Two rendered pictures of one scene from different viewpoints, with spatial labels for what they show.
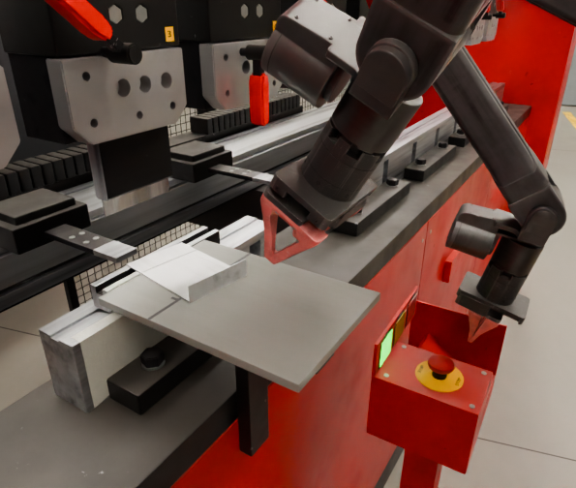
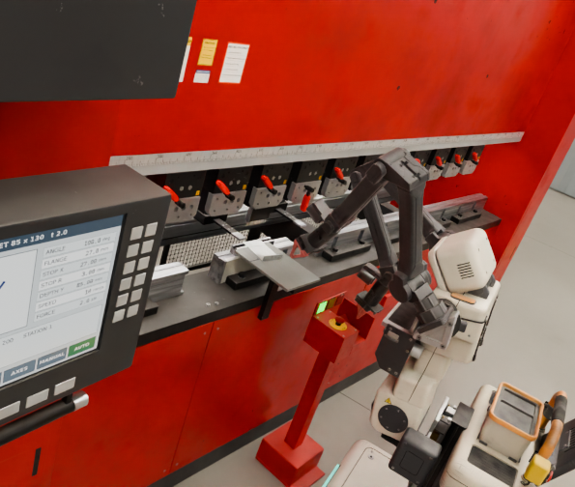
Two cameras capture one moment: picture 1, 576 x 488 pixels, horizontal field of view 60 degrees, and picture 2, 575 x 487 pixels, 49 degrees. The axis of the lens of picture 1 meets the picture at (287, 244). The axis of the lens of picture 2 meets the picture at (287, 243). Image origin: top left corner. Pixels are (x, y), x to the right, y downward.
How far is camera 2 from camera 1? 1.64 m
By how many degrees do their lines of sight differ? 2
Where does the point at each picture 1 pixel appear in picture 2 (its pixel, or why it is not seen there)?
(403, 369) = (325, 318)
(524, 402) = not seen: hidden behind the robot
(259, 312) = (282, 271)
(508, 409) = not seen: hidden behind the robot
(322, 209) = (308, 248)
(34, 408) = (201, 276)
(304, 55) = (315, 213)
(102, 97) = (262, 198)
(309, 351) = (293, 284)
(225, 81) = (296, 194)
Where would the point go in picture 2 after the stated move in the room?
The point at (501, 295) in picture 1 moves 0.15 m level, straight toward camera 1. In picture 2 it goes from (370, 301) to (351, 313)
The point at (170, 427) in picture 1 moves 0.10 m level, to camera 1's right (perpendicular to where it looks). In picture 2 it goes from (243, 296) to (270, 305)
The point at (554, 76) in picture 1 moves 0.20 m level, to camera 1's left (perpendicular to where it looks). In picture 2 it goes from (521, 205) to (489, 194)
